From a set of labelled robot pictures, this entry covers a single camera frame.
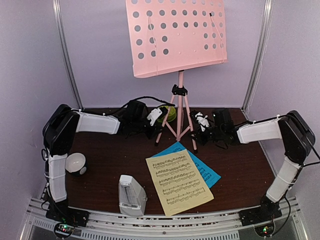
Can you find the blue sheet music page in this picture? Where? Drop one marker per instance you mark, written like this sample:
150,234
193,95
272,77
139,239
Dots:
209,175

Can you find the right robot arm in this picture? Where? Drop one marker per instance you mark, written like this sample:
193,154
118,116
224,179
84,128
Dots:
290,131

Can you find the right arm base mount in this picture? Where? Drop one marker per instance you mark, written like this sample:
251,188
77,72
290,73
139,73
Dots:
264,225

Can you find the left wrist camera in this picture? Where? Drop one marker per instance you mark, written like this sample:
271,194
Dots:
155,114

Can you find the white and navy bowl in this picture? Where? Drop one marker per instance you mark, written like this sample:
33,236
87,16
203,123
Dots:
76,164

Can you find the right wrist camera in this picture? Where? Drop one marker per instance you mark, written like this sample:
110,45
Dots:
201,119

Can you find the right aluminium frame post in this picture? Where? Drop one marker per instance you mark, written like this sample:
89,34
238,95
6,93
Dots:
258,60

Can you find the green plastic bowl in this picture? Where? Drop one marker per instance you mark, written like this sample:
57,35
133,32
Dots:
172,114

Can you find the left aluminium frame post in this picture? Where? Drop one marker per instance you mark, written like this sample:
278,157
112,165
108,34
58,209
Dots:
66,56

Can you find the yellow sheet music page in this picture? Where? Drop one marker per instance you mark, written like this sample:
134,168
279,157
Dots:
178,182

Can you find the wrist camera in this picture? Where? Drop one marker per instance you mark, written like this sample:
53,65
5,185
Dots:
201,119
155,114

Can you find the aluminium frame post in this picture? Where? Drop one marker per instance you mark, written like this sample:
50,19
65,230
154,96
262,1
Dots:
258,60
66,56

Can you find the front aluminium rail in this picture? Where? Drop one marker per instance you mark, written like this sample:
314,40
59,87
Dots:
219,225

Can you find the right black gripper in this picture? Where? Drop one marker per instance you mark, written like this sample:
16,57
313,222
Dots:
200,138

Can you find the white metronome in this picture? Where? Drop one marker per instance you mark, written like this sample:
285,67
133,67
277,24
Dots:
132,197

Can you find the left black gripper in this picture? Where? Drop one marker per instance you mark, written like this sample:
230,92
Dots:
154,130

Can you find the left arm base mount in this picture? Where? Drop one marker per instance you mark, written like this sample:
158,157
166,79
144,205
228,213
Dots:
66,224

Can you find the pink music stand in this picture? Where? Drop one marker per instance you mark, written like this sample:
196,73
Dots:
171,36

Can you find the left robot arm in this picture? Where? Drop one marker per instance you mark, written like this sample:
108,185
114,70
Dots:
138,115

